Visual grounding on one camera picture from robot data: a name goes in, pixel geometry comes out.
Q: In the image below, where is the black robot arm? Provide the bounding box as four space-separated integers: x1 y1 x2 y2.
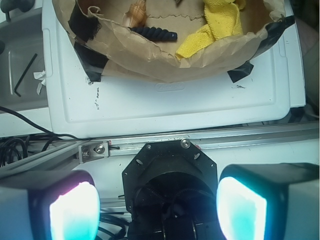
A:
0 163 320 240

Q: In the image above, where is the black hex key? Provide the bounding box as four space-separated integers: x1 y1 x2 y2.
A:
13 53 38 98

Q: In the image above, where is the dark blue twisted rope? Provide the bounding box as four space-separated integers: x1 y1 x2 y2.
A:
129 26 178 43

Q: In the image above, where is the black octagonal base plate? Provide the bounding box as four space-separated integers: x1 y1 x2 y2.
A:
122 140 218 214

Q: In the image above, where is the brown paper bag tray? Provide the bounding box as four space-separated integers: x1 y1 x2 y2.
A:
52 0 295 83

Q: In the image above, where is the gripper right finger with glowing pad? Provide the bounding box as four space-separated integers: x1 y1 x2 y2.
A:
216 162 320 240

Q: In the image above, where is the metal corner bracket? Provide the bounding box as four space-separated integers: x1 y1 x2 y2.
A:
78 141 110 164

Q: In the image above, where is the orange conch seashell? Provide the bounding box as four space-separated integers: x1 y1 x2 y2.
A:
122 0 147 28

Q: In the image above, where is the aluminium extrusion rail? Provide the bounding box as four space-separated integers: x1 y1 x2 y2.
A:
0 121 320 178

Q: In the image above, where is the black cable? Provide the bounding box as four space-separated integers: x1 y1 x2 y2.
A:
0 105 78 140

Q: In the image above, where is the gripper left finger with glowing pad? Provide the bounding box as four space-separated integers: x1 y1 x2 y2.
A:
0 170 101 240

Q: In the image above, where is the yellow microfiber cloth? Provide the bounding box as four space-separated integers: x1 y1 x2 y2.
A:
175 0 246 59

